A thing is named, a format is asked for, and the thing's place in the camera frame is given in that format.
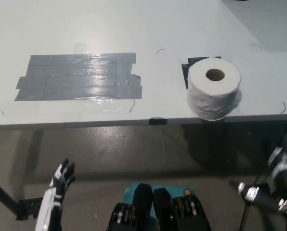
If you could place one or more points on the clear tape strip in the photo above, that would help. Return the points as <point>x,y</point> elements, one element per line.
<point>61,106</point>

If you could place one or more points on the white toilet paper roll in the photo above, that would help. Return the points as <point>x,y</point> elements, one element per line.
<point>206,101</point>

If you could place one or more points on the robot right hand black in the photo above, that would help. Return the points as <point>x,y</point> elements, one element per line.
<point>256,195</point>

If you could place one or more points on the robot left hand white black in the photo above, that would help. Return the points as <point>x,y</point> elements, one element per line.
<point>55,187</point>

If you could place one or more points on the black tape square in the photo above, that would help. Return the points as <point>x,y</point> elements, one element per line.
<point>185,72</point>

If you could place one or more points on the grey duct tape patch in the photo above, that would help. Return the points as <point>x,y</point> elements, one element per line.
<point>81,77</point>

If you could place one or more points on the small black tape piece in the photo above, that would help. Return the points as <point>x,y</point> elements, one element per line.
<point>158,121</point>

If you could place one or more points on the black table leg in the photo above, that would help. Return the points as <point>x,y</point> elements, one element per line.
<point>3,195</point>

